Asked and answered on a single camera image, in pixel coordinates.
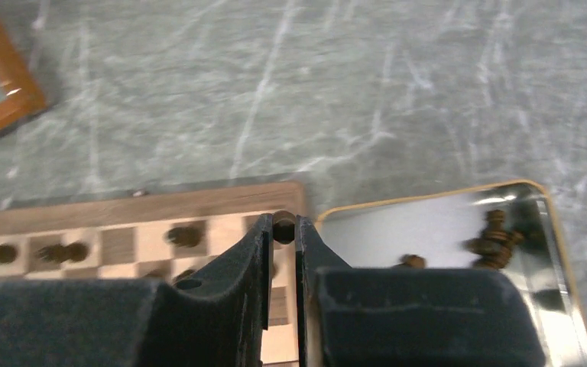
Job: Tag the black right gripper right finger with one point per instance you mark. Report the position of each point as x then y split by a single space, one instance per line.
407 317

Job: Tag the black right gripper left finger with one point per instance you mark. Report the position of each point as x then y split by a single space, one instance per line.
214 317

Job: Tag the dark pawn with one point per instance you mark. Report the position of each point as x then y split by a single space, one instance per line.
283 228

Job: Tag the wooden chess board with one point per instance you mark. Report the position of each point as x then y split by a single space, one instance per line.
126 241

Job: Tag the orange wooden rack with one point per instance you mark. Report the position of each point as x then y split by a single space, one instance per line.
23 95

